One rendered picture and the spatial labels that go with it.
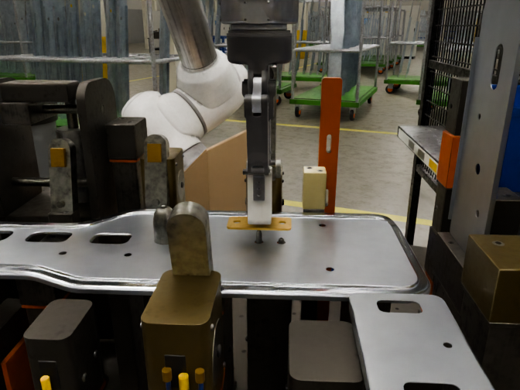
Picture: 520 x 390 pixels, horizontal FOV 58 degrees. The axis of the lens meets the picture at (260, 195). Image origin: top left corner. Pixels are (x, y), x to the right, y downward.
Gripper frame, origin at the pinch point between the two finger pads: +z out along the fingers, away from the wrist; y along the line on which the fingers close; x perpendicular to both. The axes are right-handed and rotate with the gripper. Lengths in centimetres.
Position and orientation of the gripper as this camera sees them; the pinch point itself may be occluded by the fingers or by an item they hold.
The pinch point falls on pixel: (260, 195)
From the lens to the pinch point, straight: 60.0
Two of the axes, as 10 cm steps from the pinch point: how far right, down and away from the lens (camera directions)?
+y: -0.6, 3.4, -9.4
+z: 0.0, 9.4, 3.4
